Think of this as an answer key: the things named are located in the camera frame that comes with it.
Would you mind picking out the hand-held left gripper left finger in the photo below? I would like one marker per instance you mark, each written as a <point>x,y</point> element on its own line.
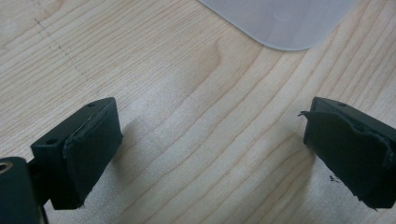
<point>90,149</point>

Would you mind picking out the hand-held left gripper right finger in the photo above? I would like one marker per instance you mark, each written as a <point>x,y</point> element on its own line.
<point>351,149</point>

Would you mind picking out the clear plastic storage box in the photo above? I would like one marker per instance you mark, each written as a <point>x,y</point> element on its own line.
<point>280,21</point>

